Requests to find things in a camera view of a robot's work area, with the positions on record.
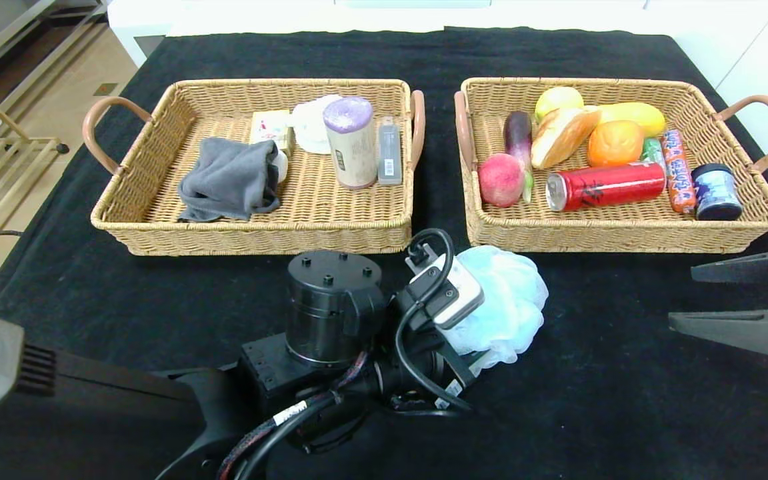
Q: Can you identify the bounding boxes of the purple trash bag roll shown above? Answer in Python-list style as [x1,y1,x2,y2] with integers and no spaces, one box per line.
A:
[322,95,378,191]

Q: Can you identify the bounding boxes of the light blue bath sponge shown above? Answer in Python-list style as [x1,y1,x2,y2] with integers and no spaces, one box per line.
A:
[441,245,549,371]

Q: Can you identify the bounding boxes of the grey cloth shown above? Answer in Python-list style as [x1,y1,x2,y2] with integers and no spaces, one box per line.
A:
[177,137,281,223]

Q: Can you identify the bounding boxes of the croissant bread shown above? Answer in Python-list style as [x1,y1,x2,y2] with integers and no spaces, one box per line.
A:
[531,107,603,171]

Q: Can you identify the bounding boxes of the red soda can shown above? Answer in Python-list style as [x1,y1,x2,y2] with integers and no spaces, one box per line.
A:
[545,161,666,213]

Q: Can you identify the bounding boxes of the orange fruit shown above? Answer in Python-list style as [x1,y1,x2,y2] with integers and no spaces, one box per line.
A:
[587,120,645,169]

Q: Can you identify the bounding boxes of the green gum box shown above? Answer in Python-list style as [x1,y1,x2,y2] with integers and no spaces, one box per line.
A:
[641,137,666,167]

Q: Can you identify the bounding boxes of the wicker basket holding toiletries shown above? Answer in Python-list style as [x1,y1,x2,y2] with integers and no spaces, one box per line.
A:
[83,79,427,257]

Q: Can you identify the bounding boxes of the wicker basket holding food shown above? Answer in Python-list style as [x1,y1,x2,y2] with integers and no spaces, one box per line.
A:
[454,77,768,255]

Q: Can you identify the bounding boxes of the grey rectangular stick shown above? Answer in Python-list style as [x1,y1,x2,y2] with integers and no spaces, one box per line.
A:
[377,117,404,186]

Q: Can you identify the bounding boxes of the pink peach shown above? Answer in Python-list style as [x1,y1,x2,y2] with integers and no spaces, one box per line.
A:
[478,153,526,208]

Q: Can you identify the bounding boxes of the white round bowl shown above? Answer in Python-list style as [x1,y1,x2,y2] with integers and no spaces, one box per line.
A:
[289,95,345,155]

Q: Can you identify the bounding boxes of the small pale printed box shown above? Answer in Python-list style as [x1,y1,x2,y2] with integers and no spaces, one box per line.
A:
[250,111,293,155]

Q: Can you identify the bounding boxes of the purple eggplant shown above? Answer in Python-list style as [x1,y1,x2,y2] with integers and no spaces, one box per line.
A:
[504,111,535,204]

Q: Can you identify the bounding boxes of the yellow lemon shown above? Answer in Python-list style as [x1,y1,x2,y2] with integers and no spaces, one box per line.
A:
[535,87,585,125]

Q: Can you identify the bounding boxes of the yellow oblong mango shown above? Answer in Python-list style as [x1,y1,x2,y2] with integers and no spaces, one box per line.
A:
[594,102,666,139]

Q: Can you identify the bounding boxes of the black table cloth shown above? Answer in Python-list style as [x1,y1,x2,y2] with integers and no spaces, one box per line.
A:
[0,28,768,480]

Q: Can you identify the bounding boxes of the orange sausage snack tube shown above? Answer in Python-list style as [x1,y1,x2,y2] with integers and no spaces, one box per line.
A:
[661,129,698,215]

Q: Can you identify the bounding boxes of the dark blue jar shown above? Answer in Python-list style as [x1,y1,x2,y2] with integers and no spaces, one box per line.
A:
[691,163,743,221]

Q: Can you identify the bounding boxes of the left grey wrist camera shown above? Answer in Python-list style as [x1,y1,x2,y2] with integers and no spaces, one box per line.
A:
[405,243,485,331]

